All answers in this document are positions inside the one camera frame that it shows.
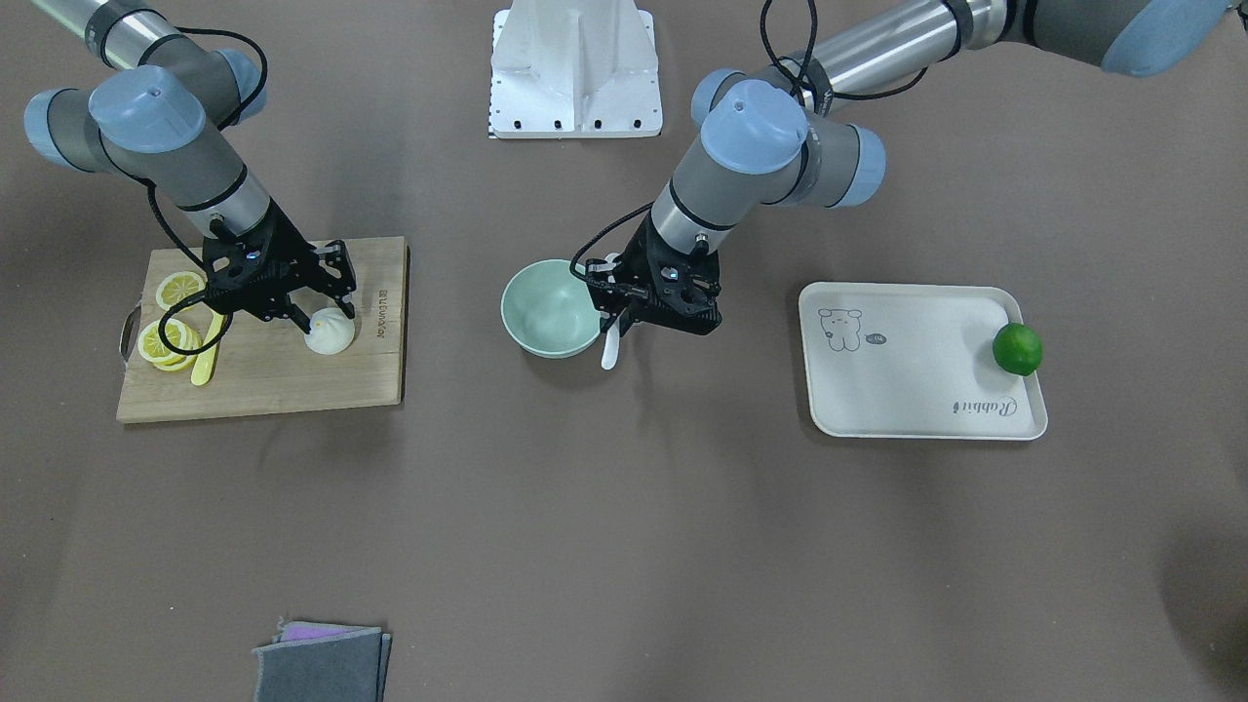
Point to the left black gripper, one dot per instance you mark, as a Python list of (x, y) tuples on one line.
[(639, 261)]

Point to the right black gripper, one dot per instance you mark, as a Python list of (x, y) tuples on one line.
[(290, 247)]

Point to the white steamed bun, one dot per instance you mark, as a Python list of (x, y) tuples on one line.
[(330, 331)]

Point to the white ceramic spoon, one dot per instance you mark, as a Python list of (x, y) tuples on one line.
[(611, 348)]

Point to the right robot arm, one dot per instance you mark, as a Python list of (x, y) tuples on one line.
[(159, 120)]

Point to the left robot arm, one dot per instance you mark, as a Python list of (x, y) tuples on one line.
[(767, 138)]

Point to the mint green bowl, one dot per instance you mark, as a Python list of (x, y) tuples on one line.
[(549, 311)]

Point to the bamboo cutting board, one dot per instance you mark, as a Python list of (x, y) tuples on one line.
[(264, 368)]

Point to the yellow plastic knife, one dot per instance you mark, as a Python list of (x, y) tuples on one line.
[(204, 367)]

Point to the single lemon slice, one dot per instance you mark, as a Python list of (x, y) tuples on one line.
[(177, 287)]

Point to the lemon slice stack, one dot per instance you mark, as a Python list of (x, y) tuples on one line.
[(153, 350)]

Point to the white rabbit tray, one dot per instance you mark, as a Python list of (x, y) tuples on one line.
[(915, 362)]

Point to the grey folded cloth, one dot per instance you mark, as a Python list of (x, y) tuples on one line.
[(311, 661)]

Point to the green lime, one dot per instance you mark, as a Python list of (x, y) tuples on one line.
[(1018, 349)]

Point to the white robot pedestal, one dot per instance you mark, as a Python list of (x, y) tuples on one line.
[(574, 69)]

